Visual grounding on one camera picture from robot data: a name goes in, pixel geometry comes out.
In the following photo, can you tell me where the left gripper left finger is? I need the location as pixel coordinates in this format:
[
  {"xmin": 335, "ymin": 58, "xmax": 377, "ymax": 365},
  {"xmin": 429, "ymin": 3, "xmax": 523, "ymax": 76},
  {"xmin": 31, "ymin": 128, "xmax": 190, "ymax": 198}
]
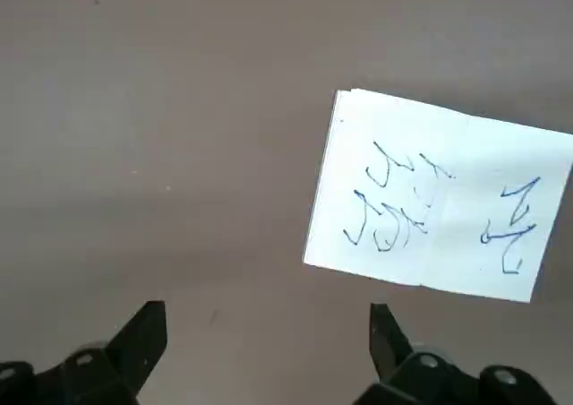
[{"xmin": 0, "ymin": 300, "xmax": 167, "ymax": 405}]

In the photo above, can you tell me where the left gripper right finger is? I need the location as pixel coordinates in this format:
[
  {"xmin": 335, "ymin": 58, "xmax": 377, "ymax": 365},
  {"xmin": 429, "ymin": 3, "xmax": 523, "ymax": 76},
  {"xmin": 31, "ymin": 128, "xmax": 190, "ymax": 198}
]
[{"xmin": 353, "ymin": 303, "xmax": 559, "ymax": 405}]

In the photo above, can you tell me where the white notebook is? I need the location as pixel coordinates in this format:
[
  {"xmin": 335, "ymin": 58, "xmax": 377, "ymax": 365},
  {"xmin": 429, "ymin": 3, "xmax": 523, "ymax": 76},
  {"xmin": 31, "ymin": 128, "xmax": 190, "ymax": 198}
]
[{"xmin": 302, "ymin": 88, "xmax": 573, "ymax": 306}]

